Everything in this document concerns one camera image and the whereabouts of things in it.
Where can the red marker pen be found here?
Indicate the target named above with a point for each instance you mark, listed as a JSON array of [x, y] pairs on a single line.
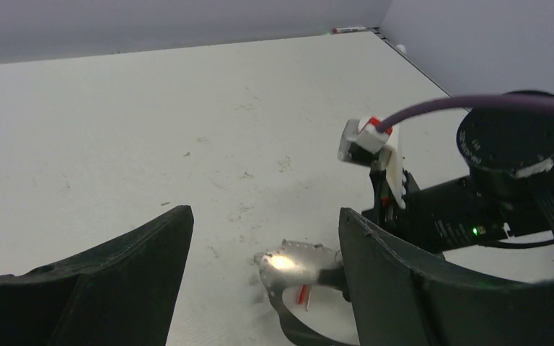
[[344, 30]]

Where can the aluminium table edge rail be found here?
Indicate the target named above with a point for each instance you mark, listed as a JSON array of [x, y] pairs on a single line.
[[381, 36]]

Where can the red key tag with key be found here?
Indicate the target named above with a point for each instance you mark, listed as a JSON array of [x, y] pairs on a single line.
[[304, 296]]

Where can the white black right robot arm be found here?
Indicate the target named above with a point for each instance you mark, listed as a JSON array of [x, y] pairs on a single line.
[[519, 143]]

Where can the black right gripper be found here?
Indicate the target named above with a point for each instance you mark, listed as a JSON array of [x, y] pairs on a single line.
[[462, 212]]

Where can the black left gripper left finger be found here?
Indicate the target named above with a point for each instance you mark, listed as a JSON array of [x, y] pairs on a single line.
[[121, 292]]

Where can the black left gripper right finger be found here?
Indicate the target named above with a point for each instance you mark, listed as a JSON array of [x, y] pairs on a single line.
[[403, 295]]

